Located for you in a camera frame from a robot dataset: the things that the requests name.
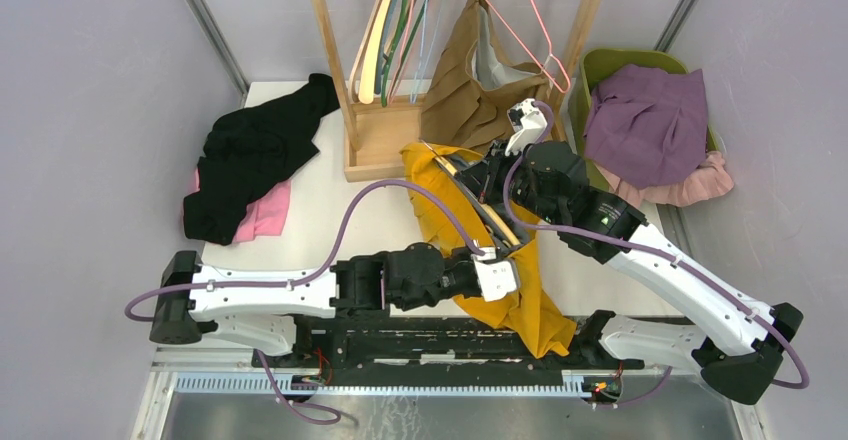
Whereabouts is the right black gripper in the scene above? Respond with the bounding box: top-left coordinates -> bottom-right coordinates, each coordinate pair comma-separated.
457,137 -> 564,227

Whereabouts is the yellow plastic hanger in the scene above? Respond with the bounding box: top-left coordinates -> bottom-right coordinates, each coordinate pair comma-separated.
423,141 -> 522,251

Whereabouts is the yellow garment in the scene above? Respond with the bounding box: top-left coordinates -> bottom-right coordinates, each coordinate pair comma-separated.
400,143 -> 577,358

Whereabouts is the tan pleated skirt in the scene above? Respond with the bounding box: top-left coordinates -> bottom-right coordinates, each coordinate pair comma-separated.
420,0 -> 548,153

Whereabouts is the pink wire hanger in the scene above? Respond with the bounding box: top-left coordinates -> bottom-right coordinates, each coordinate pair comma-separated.
381,0 -> 418,106
482,0 -> 572,94

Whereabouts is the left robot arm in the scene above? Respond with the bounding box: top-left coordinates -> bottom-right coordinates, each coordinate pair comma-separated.
149,243 -> 482,367

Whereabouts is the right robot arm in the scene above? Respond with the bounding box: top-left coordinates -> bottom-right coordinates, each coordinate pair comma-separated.
456,141 -> 810,405

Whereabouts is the wooden hanger rack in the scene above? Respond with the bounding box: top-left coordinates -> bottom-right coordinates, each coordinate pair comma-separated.
311,0 -> 602,182

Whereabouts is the beige wooden hanger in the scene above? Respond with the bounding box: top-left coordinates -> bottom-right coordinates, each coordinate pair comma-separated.
348,0 -> 391,105

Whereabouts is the grey plastic hanger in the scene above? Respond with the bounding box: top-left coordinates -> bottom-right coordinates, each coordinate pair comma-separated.
374,0 -> 400,97

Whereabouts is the green plastic hanger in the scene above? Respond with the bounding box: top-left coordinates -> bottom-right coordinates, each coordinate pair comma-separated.
375,0 -> 431,107

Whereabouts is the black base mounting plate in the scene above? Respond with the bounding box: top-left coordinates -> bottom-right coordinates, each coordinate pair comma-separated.
266,316 -> 645,387

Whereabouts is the purple garment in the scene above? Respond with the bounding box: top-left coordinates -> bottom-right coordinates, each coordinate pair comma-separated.
584,64 -> 708,188

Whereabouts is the green plastic bin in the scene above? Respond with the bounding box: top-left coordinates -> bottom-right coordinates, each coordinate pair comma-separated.
569,48 -> 712,189

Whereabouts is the light pink ruffled garment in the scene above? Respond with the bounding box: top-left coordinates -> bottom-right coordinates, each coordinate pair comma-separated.
598,150 -> 735,209

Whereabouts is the black garment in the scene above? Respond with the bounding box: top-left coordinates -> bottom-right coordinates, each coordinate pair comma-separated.
182,73 -> 339,235

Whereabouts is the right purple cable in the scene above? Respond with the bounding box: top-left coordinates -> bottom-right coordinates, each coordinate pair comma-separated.
502,99 -> 811,408

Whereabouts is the purple cable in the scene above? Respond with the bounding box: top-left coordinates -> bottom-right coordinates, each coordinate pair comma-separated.
124,179 -> 486,426
502,99 -> 811,408

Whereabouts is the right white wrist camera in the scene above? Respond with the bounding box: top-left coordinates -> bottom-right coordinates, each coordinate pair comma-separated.
505,98 -> 555,156

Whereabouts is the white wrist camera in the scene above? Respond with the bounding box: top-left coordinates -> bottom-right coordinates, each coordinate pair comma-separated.
505,98 -> 555,156
471,247 -> 520,302

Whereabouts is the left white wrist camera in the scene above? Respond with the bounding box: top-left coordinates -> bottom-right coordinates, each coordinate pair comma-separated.
471,247 -> 520,302

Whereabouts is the blue wire hanger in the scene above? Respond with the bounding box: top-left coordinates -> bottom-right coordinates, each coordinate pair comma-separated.
409,0 -> 431,104

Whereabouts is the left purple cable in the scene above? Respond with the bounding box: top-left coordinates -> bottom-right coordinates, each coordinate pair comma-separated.
124,179 -> 486,426

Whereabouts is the aluminium frame rail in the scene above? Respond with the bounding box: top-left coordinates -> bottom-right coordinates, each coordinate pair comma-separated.
129,348 -> 766,439

